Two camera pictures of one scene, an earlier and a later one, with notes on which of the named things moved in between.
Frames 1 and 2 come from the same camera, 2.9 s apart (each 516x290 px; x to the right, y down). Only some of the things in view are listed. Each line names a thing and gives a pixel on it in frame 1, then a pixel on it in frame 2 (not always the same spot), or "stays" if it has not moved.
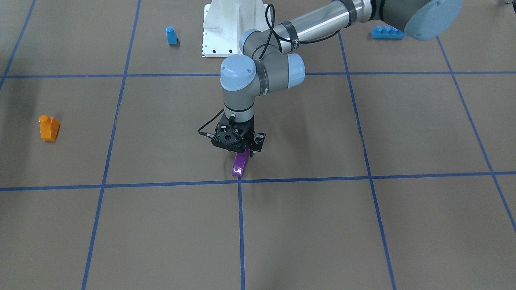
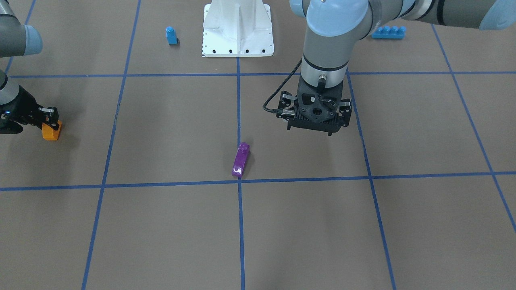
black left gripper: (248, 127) -> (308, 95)
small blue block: (171, 35) stays
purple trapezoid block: (240, 161) stays
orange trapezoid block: (49, 127) stays
